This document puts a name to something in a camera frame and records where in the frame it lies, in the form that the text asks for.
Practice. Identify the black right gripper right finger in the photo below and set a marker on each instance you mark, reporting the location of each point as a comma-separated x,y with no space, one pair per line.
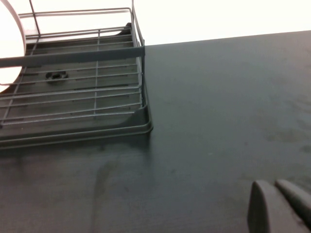
298,199

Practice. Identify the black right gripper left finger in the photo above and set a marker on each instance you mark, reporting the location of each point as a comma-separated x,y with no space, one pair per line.
262,208

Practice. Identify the grey plate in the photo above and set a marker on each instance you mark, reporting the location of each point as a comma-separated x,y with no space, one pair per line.
20,26

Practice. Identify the pale pink plate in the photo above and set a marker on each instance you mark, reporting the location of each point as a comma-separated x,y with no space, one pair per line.
9,36

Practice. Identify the black plastic drip tray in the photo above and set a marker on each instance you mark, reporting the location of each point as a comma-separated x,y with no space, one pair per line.
139,119

